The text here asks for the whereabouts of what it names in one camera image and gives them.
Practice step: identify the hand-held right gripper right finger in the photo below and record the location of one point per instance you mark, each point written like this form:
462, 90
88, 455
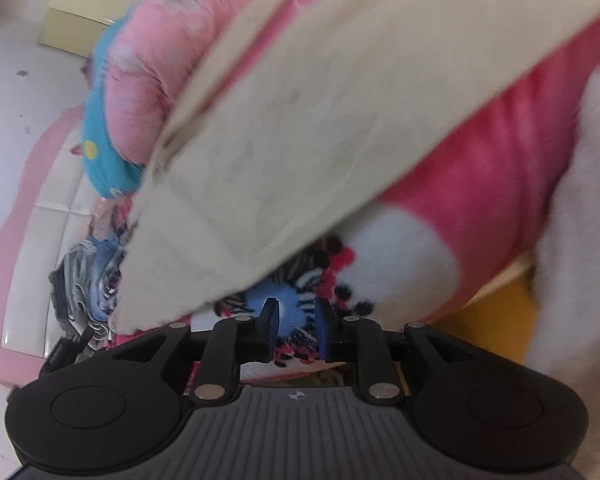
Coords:
325, 332

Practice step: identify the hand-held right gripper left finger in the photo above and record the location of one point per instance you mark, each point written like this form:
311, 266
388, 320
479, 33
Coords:
270, 327

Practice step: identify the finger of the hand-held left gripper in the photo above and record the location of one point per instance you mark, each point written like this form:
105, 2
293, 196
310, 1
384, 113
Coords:
65, 352

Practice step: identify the beige pants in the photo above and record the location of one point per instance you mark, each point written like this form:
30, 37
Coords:
330, 135

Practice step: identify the grey sweatshirt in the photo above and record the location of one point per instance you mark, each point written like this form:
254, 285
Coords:
72, 285

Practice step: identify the pink white padded headboard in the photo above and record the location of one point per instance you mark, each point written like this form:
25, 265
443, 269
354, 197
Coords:
45, 260

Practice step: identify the blue jeans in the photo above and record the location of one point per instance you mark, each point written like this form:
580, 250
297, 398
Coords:
107, 250

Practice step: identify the blue pillow with yellow dot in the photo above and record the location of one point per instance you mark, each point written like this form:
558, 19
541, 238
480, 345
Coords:
100, 160

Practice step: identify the person's pale fleece garment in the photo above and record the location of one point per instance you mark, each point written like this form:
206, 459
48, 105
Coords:
580, 260

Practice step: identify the pink grey floral quilt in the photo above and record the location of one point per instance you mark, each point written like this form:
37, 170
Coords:
155, 70

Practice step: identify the pale yellow wardrobe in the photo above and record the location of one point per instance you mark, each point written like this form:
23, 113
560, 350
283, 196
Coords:
80, 25

